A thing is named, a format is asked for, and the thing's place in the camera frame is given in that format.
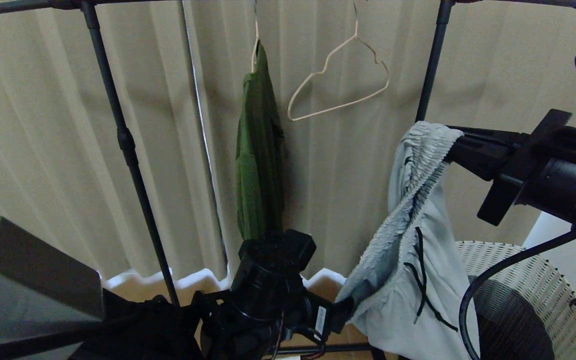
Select black clothes rack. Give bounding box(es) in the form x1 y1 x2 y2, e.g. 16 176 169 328
0 0 576 360

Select beige curtain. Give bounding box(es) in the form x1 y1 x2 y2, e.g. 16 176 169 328
0 0 576 292

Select pink clothes hanger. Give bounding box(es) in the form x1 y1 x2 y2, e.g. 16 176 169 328
287 0 391 123
249 0 263 75

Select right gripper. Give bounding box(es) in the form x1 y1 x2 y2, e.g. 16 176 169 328
444 109 576 228

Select green long-sleeved shirt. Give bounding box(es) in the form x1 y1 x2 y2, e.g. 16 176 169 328
234 40 287 242

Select white laundry basket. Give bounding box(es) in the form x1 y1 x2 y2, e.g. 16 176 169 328
455 241 576 360

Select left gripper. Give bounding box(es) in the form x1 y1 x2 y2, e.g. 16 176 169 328
193 291 343 360

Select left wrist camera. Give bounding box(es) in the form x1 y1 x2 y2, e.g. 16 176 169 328
229 229 318 321

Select pale grey shorts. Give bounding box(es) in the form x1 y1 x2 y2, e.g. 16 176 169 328
335 121 481 360

